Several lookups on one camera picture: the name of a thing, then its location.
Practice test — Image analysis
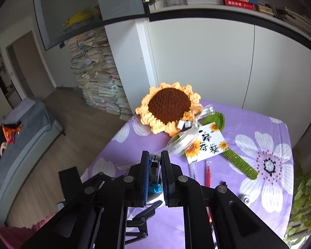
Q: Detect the black marker pen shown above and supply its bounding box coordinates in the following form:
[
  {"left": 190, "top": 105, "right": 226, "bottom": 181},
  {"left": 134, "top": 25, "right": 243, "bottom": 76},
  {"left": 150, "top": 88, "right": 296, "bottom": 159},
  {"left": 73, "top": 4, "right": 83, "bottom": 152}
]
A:
[{"left": 149, "top": 154, "right": 160, "bottom": 185}]

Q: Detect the purple floral tablecloth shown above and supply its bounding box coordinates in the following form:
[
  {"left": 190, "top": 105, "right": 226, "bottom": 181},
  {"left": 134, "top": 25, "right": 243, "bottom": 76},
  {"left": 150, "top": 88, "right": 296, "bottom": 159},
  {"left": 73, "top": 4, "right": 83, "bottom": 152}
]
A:
[{"left": 81, "top": 103, "right": 294, "bottom": 238}]

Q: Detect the white bookshelf cabinet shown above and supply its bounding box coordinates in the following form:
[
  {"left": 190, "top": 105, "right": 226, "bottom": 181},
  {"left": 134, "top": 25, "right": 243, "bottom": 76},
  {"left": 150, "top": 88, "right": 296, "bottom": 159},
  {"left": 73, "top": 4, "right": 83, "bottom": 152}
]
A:
[{"left": 98, "top": 0, "right": 311, "bottom": 144}]

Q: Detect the red book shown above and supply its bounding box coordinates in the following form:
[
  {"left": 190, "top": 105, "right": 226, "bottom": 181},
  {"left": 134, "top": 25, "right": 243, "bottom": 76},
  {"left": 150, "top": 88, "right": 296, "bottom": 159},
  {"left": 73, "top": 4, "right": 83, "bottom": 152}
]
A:
[{"left": 225, "top": 0, "right": 255, "bottom": 10}]

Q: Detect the red gel pen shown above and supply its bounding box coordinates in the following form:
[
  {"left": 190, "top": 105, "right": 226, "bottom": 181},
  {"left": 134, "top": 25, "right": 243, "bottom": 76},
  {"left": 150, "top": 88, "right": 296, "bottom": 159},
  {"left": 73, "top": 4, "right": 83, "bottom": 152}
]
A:
[{"left": 205, "top": 160, "right": 212, "bottom": 188}]

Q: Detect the glass cabinet door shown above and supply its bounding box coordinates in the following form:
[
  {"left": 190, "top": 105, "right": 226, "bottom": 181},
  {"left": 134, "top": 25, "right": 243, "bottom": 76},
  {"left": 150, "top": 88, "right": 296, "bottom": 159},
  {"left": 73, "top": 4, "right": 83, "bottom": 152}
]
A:
[{"left": 34, "top": 0, "right": 155, "bottom": 50}]

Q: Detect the green potted plant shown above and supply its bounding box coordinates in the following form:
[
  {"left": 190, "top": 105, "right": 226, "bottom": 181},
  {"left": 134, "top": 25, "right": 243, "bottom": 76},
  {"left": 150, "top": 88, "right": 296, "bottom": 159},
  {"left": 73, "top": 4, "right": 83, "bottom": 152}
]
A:
[{"left": 284, "top": 148, "right": 311, "bottom": 248}]

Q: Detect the grey sofa bed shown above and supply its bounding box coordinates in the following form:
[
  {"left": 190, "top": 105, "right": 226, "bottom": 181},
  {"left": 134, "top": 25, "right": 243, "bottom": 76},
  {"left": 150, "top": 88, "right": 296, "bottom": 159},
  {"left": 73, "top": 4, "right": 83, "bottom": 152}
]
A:
[{"left": 0, "top": 98, "right": 64, "bottom": 226}]

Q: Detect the white sunflower greeting card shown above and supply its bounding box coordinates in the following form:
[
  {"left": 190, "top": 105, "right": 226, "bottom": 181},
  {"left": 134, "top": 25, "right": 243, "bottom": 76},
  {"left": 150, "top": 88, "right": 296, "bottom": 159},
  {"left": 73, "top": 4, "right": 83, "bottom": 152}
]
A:
[{"left": 185, "top": 122, "right": 229, "bottom": 165}]

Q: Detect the crochet sunflower with green stem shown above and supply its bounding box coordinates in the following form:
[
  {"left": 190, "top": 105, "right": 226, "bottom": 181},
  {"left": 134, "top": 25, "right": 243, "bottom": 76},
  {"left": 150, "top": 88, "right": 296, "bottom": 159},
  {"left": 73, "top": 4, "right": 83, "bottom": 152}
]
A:
[{"left": 135, "top": 82, "right": 258, "bottom": 180}]

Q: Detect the clear transparent pen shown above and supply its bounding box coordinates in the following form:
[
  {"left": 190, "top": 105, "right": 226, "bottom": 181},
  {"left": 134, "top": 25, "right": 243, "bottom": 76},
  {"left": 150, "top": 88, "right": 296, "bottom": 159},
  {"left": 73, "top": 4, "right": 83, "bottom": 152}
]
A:
[{"left": 189, "top": 164, "right": 196, "bottom": 179}]

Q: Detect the pile of stacked papers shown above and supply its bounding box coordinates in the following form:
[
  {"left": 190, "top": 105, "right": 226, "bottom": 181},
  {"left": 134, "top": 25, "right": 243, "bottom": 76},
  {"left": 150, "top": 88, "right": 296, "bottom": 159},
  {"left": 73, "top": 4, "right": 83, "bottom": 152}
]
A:
[{"left": 68, "top": 27, "right": 132, "bottom": 120}]

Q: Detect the silver ribbon bow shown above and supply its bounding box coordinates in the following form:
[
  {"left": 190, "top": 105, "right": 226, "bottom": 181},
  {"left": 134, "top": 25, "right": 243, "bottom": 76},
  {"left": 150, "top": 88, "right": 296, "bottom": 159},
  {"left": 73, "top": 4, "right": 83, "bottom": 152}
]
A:
[{"left": 157, "top": 105, "right": 215, "bottom": 155}]

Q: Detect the blue pen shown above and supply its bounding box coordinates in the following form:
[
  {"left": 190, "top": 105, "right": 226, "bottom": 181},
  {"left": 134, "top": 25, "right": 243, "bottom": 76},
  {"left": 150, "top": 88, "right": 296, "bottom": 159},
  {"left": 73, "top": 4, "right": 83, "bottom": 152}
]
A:
[{"left": 148, "top": 183, "right": 163, "bottom": 194}]

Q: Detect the white correction tape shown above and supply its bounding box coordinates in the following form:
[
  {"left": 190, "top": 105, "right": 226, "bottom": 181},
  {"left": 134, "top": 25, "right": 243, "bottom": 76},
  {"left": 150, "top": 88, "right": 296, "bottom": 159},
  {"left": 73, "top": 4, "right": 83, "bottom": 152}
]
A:
[{"left": 239, "top": 194, "right": 250, "bottom": 205}]

